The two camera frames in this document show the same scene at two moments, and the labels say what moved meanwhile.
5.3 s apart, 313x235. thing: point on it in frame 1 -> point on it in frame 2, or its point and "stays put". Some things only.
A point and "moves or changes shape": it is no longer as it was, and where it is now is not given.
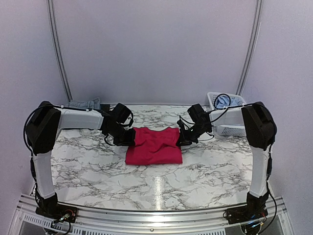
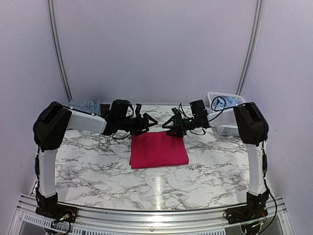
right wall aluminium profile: x=254 y=45 stays put
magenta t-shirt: x=161 y=146 moves or changes shape
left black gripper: x=128 y=142 -> x=140 y=126
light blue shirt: x=224 y=101 stays put
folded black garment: x=104 y=107 stays put
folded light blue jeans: x=93 y=104 stays put
